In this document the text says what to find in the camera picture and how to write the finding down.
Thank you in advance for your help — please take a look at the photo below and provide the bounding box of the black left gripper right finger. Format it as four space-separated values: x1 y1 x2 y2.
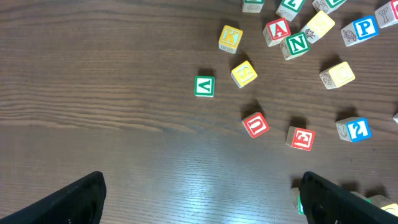
299 171 397 224

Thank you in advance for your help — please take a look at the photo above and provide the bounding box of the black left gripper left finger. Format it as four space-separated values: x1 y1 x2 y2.
1 171 106 224

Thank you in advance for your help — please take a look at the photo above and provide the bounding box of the green R block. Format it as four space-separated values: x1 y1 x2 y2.
290 187 304 215

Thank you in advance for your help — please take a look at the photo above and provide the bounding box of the green B block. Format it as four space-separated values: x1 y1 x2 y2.
369 195 398 216

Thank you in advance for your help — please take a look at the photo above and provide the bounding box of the red E block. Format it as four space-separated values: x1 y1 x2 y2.
285 126 315 151

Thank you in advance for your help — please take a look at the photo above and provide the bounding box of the blue 2 block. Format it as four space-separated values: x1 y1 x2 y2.
335 117 373 142

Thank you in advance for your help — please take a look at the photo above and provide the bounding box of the red U block lower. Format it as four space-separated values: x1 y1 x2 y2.
242 112 270 138

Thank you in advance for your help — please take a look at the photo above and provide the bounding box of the red u block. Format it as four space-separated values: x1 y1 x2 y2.
374 0 397 29
242 112 270 138

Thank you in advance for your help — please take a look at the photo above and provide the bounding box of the yellow C block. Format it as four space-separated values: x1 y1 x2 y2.
319 62 356 90

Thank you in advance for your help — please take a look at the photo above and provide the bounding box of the yellow S block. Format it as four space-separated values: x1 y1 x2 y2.
231 61 257 88

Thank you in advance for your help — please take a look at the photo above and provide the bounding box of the green N block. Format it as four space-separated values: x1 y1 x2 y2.
280 32 310 60

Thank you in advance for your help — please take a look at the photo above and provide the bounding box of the green V block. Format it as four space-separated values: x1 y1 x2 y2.
194 76 215 97

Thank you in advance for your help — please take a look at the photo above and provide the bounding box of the red A block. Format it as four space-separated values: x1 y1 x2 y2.
263 17 291 47

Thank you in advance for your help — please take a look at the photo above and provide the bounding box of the yellow block near Z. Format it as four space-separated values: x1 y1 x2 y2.
300 11 335 44

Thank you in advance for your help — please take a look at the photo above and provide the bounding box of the blue P block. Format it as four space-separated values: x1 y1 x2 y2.
341 16 379 47

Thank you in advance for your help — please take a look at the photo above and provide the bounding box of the yellow K block left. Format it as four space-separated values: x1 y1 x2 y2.
218 25 243 54

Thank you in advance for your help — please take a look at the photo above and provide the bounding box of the green Z block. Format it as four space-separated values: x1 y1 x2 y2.
312 0 347 14

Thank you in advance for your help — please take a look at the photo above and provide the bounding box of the green L block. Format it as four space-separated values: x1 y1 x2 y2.
275 0 305 22

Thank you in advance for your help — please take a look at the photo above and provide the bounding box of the red U block upper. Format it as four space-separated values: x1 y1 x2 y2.
374 0 397 29

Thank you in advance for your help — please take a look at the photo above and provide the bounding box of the green block far top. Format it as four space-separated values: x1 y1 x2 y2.
242 0 265 13

